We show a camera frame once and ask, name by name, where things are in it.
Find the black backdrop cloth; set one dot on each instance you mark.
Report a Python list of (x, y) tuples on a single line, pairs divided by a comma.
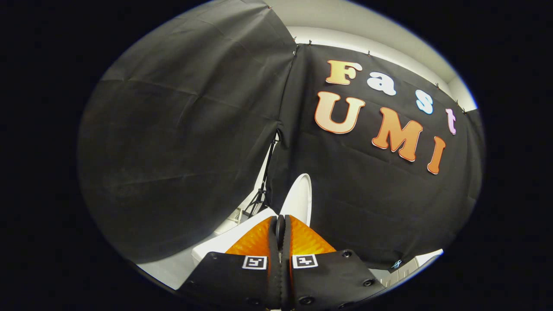
[(173, 129)]

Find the white toilet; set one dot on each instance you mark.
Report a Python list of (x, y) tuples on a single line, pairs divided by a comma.
[(229, 242)]

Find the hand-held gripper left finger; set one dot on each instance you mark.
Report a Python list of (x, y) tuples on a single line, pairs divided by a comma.
[(274, 268)]

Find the white drawer cabinet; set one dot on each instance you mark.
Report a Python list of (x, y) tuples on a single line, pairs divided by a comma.
[(417, 263)]

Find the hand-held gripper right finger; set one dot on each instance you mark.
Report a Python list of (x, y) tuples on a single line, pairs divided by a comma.
[(287, 268)]

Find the black tripod stand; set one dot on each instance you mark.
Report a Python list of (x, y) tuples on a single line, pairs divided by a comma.
[(263, 190)]

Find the white toilet lid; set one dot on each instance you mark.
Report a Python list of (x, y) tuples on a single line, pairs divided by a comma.
[(299, 198)]

